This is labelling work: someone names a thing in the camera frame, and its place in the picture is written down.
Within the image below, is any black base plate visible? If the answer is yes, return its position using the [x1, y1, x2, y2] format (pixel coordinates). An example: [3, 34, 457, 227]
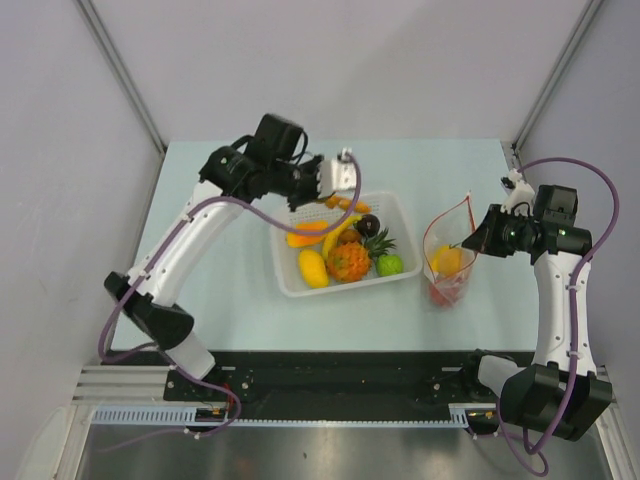
[102, 349, 549, 424]

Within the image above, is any aluminium frame post left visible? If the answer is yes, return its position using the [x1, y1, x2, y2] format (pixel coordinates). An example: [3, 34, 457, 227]
[73, 0, 168, 154]

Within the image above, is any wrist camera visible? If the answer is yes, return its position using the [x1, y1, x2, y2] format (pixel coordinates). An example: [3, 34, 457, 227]
[500, 169, 535, 217]
[318, 148, 359, 198]

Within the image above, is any yellow toy mango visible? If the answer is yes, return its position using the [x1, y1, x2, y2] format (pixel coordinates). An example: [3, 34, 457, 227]
[298, 249, 329, 289]

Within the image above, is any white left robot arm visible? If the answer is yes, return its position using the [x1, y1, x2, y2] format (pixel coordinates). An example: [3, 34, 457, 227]
[104, 113, 322, 400]

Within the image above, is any yellow toy banana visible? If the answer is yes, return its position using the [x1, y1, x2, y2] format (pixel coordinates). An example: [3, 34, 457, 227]
[321, 214, 364, 261]

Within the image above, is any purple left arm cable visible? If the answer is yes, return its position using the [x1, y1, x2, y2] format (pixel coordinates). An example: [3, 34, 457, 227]
[97, 149, 362, 454]

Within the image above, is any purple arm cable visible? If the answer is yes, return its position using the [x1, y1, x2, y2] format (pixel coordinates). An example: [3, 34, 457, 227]
[497, 157, 621, 475]
[97, 149, 362, 454]

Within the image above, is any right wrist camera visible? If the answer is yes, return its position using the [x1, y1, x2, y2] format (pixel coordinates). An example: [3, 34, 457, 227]
[500, 169, 535, 217]

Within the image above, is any orange toy ginger root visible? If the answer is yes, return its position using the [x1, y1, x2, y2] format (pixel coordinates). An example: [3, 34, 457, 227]
[324, 195, 372, 214]

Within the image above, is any aluminium frame post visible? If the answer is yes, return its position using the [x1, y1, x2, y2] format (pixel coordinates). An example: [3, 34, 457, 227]
[73, 0, 168, 154]
[509, 0, 607, 155]

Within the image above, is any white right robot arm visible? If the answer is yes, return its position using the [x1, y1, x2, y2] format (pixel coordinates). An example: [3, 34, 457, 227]
[461, 179, 613, 441]

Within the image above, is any orange toy papaya half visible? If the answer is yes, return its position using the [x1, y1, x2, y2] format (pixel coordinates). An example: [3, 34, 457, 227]
[284, 220, 331, 249]

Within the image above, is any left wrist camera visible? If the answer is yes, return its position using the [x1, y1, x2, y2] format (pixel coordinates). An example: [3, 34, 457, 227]
[318, 148, 359, 198]

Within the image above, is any green toy bell pepper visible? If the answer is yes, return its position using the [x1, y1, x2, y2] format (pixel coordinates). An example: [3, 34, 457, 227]
[376, 255, 404, 277]

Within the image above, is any dark purple toy eggplant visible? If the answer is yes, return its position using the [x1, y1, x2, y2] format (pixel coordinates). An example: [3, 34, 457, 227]
[355, 214, 380, 238]

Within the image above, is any orange toy pineapple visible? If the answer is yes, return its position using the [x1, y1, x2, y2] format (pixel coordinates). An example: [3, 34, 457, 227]
[326, 228, 396, 283]

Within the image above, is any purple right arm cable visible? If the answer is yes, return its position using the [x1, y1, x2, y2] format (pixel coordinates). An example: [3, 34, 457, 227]
[497, 157, 621, 475]

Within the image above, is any white slotted cable duct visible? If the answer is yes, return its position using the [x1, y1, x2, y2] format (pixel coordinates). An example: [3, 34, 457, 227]
[92, 403, 474, 429]

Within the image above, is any white perforated plastic basket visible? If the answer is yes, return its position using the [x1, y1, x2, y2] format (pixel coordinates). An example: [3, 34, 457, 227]
[270, 192, 422, 298]

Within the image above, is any brown toy potato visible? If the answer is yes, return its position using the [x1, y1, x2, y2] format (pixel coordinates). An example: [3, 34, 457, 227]
[338, 228, 362, 245]

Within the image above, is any orange toy fruit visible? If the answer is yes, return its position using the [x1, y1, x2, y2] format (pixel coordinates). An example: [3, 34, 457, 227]
[439, 247, 464, 276]

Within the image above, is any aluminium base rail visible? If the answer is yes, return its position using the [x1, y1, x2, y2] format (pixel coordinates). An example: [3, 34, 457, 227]
[72, 365, 169, 405]

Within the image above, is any pink toy peach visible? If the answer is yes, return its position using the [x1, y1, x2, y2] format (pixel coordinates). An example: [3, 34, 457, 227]
[428, 282, 464, 308]

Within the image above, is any yellow toy bell pepper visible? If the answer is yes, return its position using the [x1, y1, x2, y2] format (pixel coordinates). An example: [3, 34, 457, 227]
[431, 245, 463, 277]

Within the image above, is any clear zip bag red zipper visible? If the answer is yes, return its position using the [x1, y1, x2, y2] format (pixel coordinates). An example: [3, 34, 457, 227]
[422, 192, 477, 308]

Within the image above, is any aluminium frame post right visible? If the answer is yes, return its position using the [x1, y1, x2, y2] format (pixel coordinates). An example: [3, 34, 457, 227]
[509, 0, 607, 155]

